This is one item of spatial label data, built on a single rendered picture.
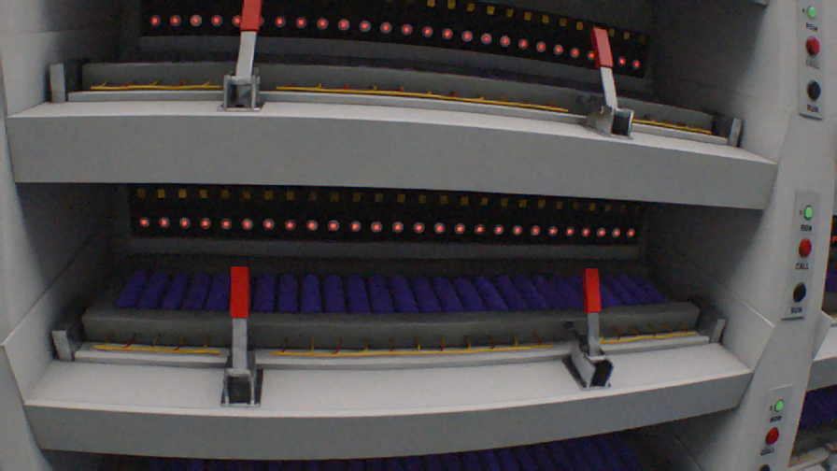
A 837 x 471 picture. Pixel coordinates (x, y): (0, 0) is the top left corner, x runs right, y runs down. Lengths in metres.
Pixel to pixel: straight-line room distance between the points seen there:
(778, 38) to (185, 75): 0.51
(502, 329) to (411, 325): 0.08
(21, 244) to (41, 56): 0.13
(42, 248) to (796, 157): 0.64
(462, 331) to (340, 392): 0.11
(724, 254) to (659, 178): 0.16
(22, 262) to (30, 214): 0.03
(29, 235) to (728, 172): 0.55
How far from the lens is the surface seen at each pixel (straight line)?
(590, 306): 0.42
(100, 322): 0.43
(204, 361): 0.40
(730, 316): 0.55
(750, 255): 0.53
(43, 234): 0.43
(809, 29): 0.57
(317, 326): 0.40
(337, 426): 0.36
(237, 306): 0.36
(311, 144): 0.33
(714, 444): 0.59
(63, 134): 0.36
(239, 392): 0.37
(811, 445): 0.82
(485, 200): 0.51
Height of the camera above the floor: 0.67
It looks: 6 degrees down
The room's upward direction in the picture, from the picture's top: 2 degrees clockwise
